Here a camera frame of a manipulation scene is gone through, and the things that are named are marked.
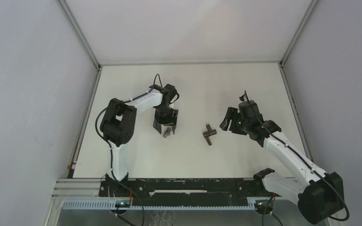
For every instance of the white slotted cable duct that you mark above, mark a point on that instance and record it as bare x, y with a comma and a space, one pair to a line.
120, 205

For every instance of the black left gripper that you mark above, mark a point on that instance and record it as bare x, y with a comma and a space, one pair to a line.
171, 121

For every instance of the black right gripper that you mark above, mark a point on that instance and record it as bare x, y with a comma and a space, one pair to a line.
232, 114

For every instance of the aluminium frame rail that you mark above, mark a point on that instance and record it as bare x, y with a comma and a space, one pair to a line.
84, 117

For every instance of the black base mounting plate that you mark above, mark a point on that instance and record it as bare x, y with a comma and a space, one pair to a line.
181, 191

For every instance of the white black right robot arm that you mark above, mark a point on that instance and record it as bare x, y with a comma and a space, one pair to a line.
317, 194

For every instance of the silver tee pipe fitting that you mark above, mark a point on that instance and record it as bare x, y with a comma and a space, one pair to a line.
167, 132

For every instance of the dark metal faucet handle valve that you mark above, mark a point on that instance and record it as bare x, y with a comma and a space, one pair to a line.
207, 134

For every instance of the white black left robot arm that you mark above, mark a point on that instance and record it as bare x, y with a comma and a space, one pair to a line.
115, 124

